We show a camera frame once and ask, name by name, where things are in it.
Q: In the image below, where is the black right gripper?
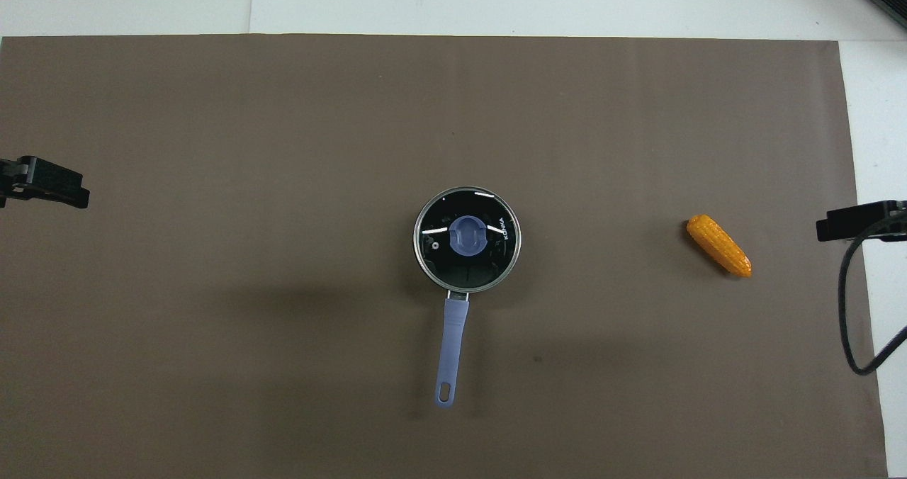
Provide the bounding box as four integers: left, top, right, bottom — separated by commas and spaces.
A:
816, 200, 907, 243

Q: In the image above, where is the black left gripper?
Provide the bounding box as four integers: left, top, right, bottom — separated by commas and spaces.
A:
0, 155, 91, 210

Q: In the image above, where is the yellow toy corn cob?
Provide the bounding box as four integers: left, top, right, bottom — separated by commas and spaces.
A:
686, 214, 753, 278

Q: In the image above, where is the glass lid with blue knob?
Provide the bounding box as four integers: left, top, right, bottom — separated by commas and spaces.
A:
415, 187, 522, 293

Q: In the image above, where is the brown table mat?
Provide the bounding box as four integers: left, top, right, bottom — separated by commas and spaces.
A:
0, 34, 890, 479

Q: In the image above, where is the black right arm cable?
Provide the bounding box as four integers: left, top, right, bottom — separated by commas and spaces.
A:
838, 213, 907, 376

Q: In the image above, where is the dark pot with blue handle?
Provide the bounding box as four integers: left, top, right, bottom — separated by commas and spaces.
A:
413, 186, 523, 409

